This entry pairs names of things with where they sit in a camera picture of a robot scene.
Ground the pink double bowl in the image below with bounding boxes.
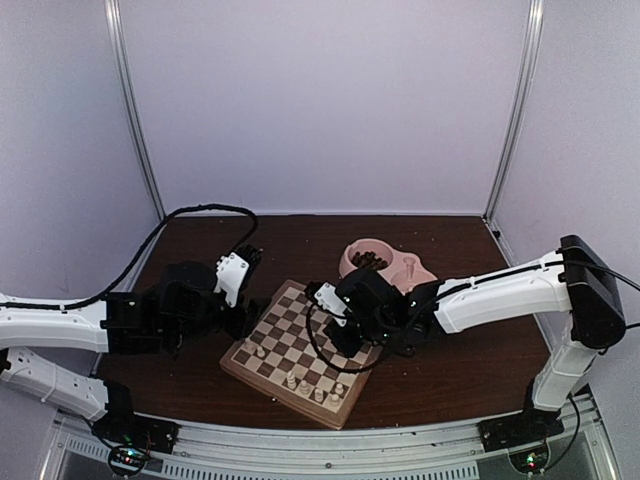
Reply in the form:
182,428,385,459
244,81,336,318
338,238,437,293

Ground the white bishop piece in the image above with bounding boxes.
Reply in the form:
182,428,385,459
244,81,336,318
299,380,310,396

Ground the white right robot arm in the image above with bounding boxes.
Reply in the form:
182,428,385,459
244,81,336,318
310,235,627,442

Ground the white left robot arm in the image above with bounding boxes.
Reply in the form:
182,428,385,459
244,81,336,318
1,254,267,444

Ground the wooden chess board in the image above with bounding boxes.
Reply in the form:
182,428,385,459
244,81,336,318
219,280,381,430

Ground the dark chess pieces pile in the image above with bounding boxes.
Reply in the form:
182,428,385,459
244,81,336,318
351,251,389,271

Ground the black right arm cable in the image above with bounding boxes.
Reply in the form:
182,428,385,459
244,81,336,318
305,299,381,374

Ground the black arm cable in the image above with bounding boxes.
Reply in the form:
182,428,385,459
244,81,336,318
305,299,381,374
0,202,260,314

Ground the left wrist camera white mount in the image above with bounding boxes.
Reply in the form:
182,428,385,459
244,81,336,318
213,245,262,308

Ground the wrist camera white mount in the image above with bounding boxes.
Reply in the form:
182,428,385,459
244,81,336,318
213,245,262,308
304,282,348,328

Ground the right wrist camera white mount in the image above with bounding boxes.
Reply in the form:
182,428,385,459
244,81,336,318
304,282,348,328

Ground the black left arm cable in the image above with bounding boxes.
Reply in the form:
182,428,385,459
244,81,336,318
0,202,260,314

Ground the front aluminium rail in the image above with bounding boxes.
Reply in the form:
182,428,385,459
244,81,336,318
49,404,609,480

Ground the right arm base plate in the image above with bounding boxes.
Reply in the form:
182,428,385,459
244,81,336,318
478,413,565,452

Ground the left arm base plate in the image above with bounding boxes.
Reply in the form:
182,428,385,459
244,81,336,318
92,415,179,454

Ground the right aluminium frame post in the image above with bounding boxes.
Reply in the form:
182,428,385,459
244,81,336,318
483,0,545,225

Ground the aluminium frame post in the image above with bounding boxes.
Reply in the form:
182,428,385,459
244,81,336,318
104,0,166,220
483,0,545,225

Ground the left aluminium frame post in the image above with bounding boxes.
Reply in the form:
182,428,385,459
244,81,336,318
104,0,166,220

